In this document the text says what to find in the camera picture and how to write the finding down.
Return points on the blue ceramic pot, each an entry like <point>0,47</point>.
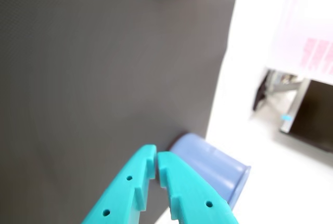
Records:
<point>208,161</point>

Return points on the dark grey textured mat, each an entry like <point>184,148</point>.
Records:
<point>78,78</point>

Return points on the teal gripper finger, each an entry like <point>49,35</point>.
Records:
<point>190,190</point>
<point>122,195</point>

